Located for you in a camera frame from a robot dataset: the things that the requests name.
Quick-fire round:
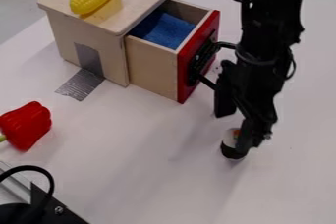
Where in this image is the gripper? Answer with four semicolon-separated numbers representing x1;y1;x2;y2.
197;58;295;161

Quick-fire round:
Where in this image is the black and white sushi toy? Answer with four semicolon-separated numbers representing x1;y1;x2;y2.
219;127;248;161

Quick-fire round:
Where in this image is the wooden drawer with red front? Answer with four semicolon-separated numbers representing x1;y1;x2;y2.
123;0;222;105

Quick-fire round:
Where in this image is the blue cloth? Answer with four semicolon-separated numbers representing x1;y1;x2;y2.
127;11;197;51

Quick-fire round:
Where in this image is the grey tape strip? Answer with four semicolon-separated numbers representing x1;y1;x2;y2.
53;42;107;102

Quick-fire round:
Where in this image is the wooden cabinet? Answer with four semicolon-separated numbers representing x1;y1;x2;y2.
36;0;181;88

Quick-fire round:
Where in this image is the red toy pepper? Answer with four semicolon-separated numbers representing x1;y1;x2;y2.
0;100;54;152

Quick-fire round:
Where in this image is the black cable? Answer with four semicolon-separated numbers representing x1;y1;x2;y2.
0;164;57;209

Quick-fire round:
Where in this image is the black metal mount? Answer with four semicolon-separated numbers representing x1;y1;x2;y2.
0;182;91;224

